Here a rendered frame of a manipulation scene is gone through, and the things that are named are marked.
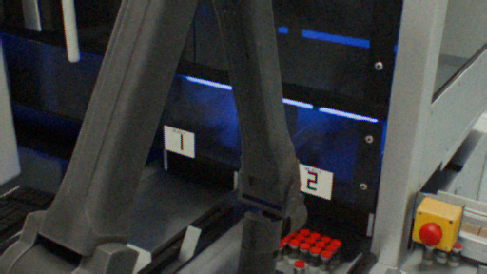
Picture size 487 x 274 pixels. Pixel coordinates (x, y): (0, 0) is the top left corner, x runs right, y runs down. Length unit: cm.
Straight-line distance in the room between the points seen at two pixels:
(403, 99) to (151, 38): 64
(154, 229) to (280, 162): 57
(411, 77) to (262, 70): 42
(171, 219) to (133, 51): 85
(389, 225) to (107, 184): 76
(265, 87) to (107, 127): 25
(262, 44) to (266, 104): 8
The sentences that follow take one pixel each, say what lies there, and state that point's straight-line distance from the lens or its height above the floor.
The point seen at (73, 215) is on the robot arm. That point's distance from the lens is 52.
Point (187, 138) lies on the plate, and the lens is 134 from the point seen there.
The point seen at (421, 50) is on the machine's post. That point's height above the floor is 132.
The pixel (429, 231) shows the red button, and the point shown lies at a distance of 111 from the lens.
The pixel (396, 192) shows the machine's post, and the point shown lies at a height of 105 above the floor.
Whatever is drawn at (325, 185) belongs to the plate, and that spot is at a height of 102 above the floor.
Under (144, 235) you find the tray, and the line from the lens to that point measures 128.
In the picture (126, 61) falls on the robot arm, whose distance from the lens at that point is 51.
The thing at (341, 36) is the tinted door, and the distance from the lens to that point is 109.
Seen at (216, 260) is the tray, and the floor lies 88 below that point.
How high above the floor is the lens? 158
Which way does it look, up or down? 24 degrees down
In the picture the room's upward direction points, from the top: 2 degrees clockwise
